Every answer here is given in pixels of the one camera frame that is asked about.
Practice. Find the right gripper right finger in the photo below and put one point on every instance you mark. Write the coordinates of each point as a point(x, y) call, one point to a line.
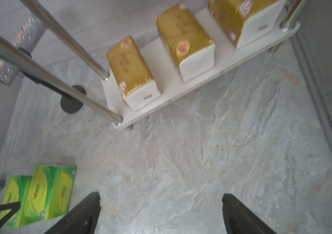
point(239, 219)

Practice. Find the white two-tier shelf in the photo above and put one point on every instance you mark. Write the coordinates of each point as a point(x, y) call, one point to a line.
point(157, 59)

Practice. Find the glitter microphone on black stand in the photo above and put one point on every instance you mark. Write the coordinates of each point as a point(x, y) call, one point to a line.
point(26, 41)

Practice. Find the gold tissue pack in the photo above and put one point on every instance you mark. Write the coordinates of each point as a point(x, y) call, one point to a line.
point(245, 21)
point(133, 77)
point(190, 47)

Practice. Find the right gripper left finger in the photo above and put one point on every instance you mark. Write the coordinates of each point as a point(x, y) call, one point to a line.
point(82, 219)

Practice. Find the green tissue pack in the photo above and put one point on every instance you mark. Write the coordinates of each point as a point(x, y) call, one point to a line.
point(49, 192)
point(17, 191)

